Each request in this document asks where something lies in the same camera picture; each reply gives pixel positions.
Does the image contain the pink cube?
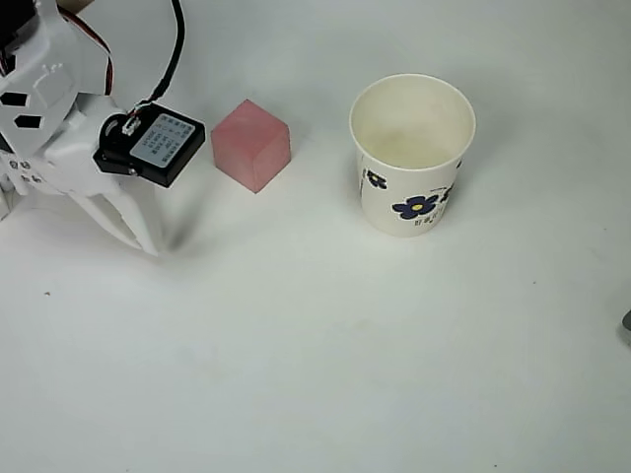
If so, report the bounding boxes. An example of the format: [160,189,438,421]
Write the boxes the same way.
[210,98,291,194]

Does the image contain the paper cup with purple flowers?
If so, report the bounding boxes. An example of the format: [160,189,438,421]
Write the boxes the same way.
[348,73,477,238]

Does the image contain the black camera box with label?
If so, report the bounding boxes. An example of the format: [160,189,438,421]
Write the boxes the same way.
[92,101,207,189]

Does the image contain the red and black wires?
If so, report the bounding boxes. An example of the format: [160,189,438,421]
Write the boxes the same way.
[56,4,117,98]

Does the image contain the thick black cable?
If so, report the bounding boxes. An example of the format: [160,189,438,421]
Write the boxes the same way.
[131,0,187,137]

